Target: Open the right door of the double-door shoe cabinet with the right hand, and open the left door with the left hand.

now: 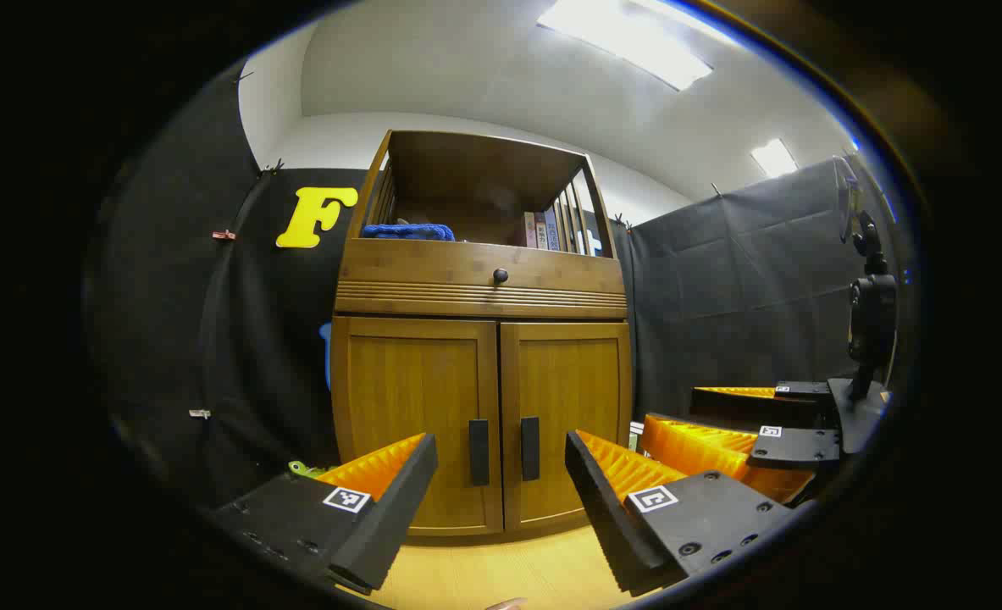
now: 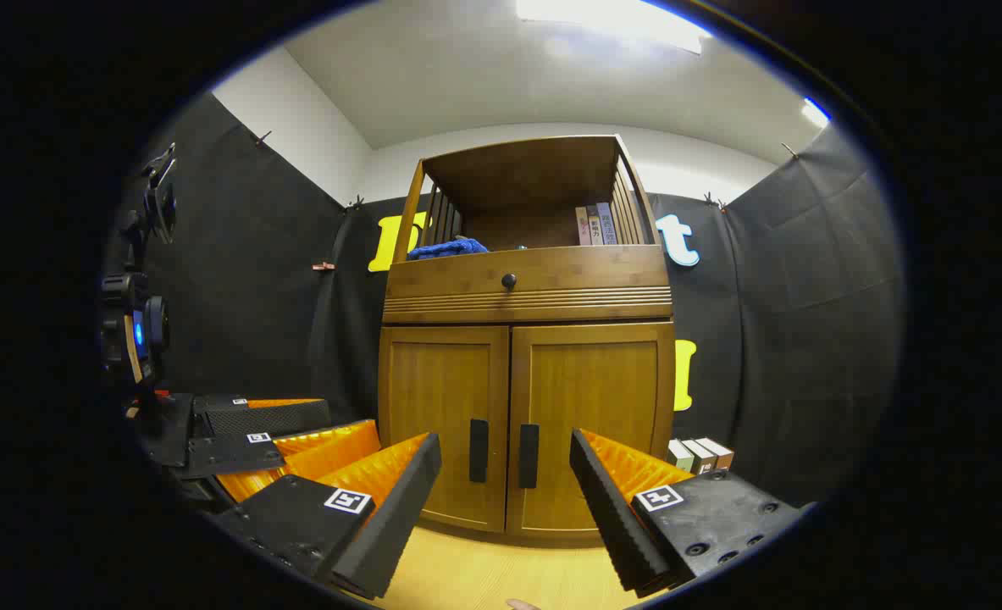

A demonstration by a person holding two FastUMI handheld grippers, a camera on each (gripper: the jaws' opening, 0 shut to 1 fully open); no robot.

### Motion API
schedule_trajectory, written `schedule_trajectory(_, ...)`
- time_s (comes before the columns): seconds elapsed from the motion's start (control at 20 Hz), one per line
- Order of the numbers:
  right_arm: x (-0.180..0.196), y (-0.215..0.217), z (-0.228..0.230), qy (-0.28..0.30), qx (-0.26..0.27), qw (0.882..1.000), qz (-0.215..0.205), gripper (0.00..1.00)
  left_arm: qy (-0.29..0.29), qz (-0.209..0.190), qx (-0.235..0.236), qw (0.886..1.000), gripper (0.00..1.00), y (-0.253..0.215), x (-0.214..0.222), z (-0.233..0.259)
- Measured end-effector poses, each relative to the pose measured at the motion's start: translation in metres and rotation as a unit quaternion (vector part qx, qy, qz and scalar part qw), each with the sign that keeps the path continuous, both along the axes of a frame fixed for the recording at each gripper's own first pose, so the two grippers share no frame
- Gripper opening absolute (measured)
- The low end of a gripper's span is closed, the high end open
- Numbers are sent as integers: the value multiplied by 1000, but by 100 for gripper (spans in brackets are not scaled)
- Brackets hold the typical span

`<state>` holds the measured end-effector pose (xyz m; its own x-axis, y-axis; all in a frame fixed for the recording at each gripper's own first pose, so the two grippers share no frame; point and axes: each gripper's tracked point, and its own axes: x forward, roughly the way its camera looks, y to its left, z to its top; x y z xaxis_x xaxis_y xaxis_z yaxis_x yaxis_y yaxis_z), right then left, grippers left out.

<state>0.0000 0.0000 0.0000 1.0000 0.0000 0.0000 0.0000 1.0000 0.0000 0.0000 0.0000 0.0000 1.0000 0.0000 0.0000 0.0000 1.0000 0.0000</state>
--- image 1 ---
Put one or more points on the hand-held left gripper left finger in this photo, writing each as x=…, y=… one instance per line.
x=390, y=517

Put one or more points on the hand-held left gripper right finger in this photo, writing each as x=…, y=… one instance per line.
x=602, y=517

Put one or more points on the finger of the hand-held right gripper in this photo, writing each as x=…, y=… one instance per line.
x=755, y=408
x=797, y=447

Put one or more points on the wooden shoe cabinet door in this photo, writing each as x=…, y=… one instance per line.
x=407, y=398
x=581, y=390

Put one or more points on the wooden double-door shoe cabinet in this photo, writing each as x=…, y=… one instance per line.
x=475, y=161

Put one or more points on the pale green book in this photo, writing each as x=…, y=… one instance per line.
x=636, y=435

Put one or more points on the green frog plush toy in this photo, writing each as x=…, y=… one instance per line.
x=299, y=467

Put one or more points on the black backdrop cloth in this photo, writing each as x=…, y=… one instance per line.
x=721, y=288

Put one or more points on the small ceiling light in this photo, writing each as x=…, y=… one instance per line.
x=773, y=158

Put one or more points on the grey book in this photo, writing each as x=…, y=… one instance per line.
x=542, y=232

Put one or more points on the blue cloth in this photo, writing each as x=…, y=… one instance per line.
x=407, y=231

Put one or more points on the pink book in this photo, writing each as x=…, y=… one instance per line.
x=530, y=230

